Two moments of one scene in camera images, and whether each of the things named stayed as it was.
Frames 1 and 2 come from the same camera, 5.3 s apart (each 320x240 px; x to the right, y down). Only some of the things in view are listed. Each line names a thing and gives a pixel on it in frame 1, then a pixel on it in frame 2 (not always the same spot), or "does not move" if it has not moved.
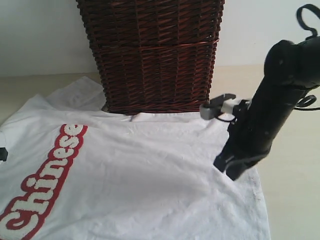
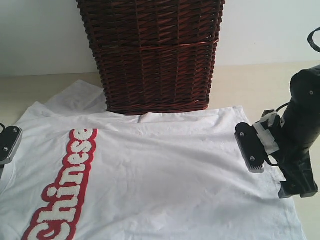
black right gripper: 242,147 to 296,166
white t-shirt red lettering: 74,171 does not move
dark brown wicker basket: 154,56 does not move
